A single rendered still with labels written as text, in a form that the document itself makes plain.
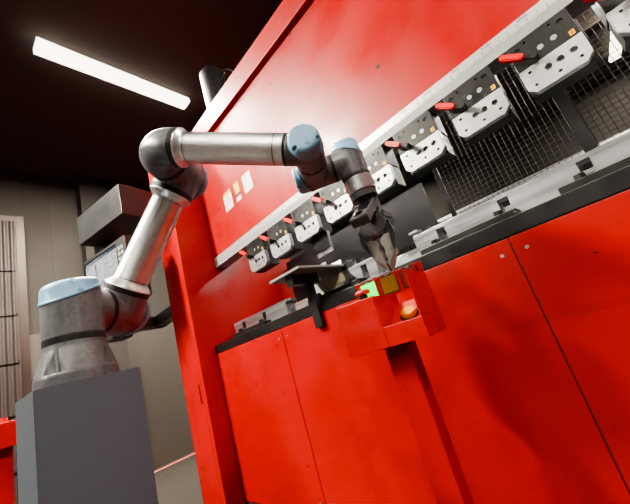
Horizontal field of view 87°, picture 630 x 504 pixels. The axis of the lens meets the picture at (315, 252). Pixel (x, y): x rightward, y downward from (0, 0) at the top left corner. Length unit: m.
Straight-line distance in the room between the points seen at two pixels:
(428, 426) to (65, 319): 0.81
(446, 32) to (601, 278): 0.87
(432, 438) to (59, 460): 0.71
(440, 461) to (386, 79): 1.20
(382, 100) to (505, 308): 0.84
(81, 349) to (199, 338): 1.19
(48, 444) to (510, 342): 1.00
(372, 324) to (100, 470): 0.59
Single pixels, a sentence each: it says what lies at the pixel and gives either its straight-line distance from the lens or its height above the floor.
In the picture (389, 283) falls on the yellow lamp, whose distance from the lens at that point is 0.94.
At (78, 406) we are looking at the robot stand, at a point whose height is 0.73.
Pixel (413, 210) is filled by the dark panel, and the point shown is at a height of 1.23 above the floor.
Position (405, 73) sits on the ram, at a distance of 1.37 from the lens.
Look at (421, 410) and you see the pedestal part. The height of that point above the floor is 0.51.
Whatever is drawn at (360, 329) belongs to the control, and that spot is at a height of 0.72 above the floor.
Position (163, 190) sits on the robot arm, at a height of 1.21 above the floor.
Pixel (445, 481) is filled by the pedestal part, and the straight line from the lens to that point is 0.90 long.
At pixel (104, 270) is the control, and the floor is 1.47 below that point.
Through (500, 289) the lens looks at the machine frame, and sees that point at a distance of 1.00.
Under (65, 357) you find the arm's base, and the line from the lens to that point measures 0.85.
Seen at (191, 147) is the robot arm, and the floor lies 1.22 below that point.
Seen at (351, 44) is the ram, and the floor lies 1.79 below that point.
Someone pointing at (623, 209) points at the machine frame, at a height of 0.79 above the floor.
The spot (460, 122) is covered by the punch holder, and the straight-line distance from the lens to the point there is 1.20.
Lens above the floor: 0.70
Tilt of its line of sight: 16 degrees up
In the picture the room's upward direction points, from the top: 17 degrees counter-clockwise
